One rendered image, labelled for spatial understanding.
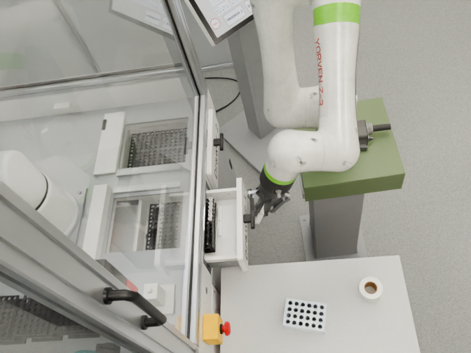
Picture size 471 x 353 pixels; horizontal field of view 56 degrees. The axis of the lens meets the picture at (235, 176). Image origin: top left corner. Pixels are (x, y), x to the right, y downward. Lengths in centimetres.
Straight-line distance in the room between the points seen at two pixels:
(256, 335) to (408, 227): 122
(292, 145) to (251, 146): 159
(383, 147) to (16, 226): 128
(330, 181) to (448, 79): 166
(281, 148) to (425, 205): 153
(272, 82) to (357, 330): 78
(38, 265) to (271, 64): 92
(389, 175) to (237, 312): 66
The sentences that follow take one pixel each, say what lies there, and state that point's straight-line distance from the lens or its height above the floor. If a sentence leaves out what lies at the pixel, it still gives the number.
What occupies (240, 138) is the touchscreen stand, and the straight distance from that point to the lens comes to 270.
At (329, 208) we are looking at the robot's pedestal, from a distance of 183.
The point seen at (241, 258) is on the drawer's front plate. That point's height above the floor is 93.
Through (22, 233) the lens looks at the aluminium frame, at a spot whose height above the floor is 176.
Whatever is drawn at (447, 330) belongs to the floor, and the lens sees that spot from 229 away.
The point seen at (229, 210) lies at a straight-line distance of 153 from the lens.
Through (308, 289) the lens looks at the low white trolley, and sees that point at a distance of 148.
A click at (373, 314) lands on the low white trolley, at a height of 76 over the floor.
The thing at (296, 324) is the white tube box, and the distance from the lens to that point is 141.
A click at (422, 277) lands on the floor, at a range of 234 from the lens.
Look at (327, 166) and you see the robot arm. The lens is 112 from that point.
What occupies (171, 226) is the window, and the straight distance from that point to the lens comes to 113.
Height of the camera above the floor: 217
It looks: 57 degrees down
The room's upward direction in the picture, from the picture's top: 18 degrees counter-clockwise
